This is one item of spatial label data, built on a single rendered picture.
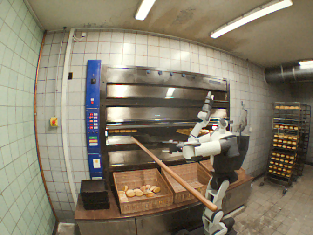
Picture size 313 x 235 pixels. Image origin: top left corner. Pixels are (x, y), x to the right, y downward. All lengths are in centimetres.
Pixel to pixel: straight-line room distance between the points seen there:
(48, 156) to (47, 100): 65
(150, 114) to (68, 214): 179
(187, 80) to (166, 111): 52
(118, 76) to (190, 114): 103
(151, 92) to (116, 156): 87
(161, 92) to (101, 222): 160
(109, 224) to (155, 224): 49
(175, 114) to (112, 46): 115
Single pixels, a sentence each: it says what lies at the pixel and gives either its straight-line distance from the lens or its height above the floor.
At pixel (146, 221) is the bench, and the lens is 166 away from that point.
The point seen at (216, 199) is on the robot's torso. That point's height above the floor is 85.
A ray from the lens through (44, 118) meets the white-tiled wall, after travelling 187.
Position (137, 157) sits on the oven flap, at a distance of 186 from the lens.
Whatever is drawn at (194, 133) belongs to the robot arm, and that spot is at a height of 136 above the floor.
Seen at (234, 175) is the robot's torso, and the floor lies 103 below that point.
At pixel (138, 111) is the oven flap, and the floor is 156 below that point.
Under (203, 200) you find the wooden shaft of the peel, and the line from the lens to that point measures 70.
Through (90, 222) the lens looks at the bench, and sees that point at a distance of 161.
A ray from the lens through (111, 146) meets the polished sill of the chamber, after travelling 178.
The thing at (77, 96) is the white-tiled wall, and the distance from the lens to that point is 176.
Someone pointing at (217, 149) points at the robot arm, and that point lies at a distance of 98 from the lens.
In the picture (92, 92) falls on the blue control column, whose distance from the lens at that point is 171.
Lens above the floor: 159
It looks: 3 degrees down
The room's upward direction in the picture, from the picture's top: straight up
